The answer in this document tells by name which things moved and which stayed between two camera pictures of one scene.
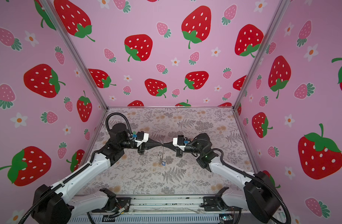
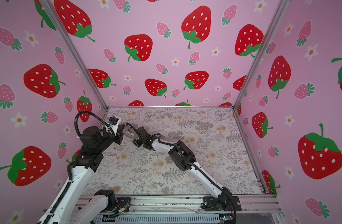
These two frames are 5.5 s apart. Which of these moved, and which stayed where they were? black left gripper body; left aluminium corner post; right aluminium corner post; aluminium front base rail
Moved: black left gripper body
Stayed: right aluminium corner post; aluminium front base rail; left aluminium corner post
